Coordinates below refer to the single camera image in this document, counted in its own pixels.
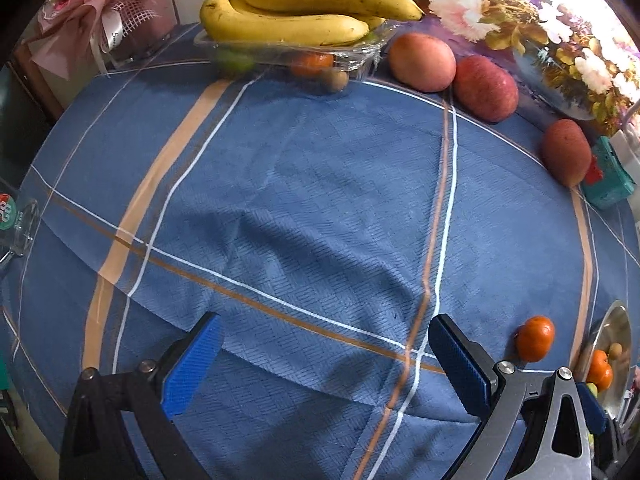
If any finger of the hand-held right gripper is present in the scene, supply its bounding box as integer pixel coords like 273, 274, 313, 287
575, 381, 608, 436

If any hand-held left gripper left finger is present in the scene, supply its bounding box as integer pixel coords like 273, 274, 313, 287
59, 311, 225, 480

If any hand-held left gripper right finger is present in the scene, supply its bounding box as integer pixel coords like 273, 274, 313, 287
428, 314, 593, 480

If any small orange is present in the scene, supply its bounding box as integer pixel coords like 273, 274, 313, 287
515, 315, 556, 363

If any round steel plate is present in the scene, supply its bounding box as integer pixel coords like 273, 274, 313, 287
575, 300, 633, 408

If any blue plaid tablecloth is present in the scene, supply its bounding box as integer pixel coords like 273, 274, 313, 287
0, 20, 640, 480

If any glass mug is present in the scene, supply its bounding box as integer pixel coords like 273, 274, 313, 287
0, 192, 41, 266

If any teal box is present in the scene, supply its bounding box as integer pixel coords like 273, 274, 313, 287
580, 136, 637, 211

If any white box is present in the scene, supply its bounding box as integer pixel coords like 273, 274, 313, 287
610, 129, 640, 166

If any pale red apple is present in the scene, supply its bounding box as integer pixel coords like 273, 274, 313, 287
388, 32, 457, 93

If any green fruit in tray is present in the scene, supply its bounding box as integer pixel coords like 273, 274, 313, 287
215, 50, 255, 77

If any brown fruit in tray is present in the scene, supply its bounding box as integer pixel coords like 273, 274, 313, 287
320, 67, 349, 93

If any orange in tray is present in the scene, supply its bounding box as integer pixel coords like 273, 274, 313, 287
290, 52, 335, 78

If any clear plastic tray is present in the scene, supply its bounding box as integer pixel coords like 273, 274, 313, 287
193, 17, 401, 81

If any brown wooden furniture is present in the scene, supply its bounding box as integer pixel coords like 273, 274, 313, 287
10, 45, 66, 121

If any floral painting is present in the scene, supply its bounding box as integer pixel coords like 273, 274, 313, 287
332, 0, 640, 123

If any pink flower bouquet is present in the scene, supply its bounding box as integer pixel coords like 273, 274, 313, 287
25, 0, 191, 78

